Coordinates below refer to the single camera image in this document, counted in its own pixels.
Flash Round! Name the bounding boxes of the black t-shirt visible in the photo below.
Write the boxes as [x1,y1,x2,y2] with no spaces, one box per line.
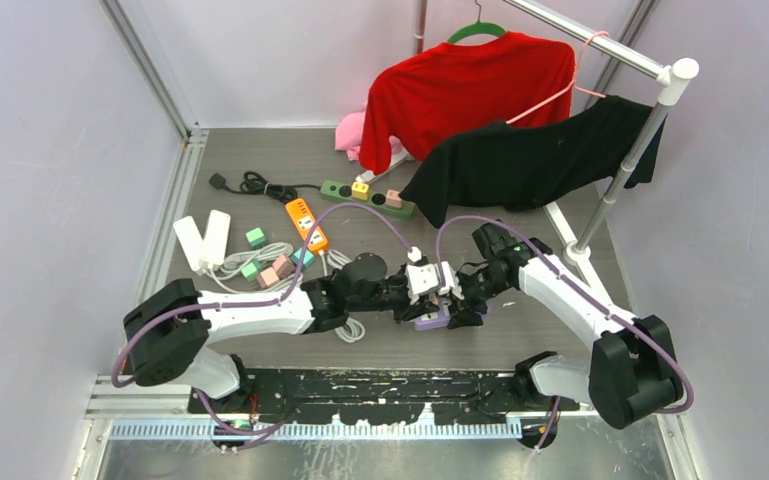
[400,96,652,228]

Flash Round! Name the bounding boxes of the small strip grey cable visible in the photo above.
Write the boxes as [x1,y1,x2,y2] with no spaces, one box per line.
[208,242,296,283]

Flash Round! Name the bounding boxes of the large white power strip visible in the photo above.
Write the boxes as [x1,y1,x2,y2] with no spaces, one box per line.
[200,210,231,272]

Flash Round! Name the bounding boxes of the pink cloth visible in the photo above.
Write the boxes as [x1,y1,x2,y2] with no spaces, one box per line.
[334,103,367,162]

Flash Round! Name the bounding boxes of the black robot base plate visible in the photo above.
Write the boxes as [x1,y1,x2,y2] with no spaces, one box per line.
[187,367,552,426]

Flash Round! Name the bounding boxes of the orange strip grey cable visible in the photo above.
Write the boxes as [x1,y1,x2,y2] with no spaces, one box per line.
[320,248,355,276]

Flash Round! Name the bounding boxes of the black power cable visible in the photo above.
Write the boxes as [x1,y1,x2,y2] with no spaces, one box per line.
[208,170,322,204]

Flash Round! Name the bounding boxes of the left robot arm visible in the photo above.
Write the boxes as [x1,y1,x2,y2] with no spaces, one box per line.
[120,254,453,413]

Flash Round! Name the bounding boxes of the large strip white cable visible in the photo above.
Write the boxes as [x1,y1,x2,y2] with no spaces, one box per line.
[224,274,306,296]

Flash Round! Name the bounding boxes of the yellow plug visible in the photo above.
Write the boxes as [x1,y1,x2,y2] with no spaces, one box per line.
[350,181,370,202]

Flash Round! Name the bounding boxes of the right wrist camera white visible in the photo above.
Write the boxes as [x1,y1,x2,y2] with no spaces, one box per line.
[436,261,464,300]

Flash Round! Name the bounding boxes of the green power strip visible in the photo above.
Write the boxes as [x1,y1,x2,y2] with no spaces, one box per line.
[319,180,416,220]

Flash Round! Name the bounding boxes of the purple power strip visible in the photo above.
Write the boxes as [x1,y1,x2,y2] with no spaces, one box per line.
[412,303,466,331]

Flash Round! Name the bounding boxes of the red t-shirt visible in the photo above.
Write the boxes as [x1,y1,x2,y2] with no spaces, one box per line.
[358,32,576,174]

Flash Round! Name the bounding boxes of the metal clothes rack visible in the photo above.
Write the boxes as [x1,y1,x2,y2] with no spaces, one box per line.
[357,0,701,266]

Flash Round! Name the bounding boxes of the purple strip white cable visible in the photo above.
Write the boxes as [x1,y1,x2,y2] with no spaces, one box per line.
[335,316,367,344]

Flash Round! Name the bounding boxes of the small white power strip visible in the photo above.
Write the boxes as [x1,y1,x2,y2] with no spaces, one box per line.
[173,216,205,275]

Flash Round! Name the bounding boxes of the green hanger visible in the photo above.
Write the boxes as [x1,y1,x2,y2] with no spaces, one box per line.
[446,0,507,44]

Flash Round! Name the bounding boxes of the orange power strip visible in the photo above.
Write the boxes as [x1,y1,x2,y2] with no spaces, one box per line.
[285,198,328,254]

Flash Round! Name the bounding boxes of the pink hanger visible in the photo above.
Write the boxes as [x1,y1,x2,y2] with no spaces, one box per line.
[506,30,611,125]

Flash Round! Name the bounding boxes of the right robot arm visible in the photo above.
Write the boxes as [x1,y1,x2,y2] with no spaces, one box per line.
[448,221,694,429]

